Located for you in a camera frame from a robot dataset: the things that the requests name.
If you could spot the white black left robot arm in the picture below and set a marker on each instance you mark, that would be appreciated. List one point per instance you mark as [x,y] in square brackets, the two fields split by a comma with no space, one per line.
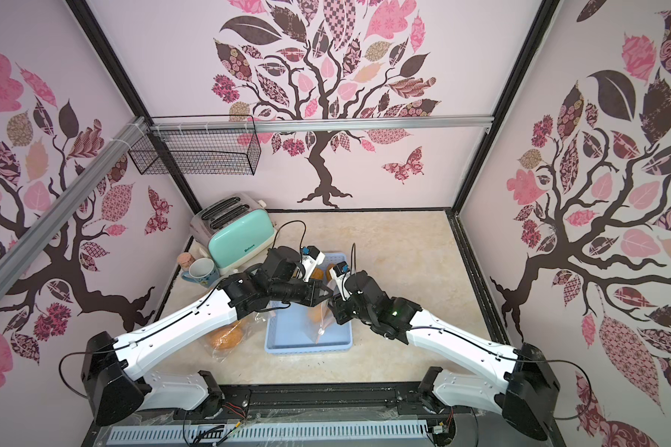
[117,371]

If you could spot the light blue perforated plastic basket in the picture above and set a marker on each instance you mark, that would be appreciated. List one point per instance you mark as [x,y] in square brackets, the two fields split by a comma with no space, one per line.
[287,325]

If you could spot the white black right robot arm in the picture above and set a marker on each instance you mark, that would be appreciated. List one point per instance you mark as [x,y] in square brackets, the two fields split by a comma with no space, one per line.
[518,384]

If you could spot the black base frame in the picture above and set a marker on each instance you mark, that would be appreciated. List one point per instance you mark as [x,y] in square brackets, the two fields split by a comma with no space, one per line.
[248,404]

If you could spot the aluminium rail left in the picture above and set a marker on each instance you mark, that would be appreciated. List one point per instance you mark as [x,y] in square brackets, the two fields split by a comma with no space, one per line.
[39,235]

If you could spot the aluminium rail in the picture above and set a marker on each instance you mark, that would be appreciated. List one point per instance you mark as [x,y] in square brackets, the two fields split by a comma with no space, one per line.
[39,235]
[389,123]

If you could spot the small pink cup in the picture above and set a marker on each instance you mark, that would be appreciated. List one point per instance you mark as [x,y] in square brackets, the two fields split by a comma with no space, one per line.
[185,261]

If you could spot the white blue ceramic mug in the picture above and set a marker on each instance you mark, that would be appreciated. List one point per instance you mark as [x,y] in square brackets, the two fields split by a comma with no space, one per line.
[203,271]

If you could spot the white slotted cable duct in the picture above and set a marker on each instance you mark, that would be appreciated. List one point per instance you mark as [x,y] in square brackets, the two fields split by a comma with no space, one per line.
[271,434]

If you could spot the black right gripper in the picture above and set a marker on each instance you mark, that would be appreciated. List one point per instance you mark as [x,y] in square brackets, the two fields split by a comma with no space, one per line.
[338,304]

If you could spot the black wire wall basket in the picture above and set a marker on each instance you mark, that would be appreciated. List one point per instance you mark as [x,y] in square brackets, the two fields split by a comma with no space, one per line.
[224,145]

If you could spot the brown potato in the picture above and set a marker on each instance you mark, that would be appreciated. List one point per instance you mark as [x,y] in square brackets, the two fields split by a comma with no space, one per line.
[329,272]

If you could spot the mint green silver toaster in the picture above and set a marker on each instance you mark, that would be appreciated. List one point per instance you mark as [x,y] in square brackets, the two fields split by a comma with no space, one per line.
[233,230]

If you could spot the aluminium rail back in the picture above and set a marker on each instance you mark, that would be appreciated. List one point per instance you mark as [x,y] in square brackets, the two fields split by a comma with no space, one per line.
[389,123]

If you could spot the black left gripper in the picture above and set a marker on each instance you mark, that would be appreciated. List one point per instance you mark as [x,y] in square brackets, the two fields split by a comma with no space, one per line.
[312,297]

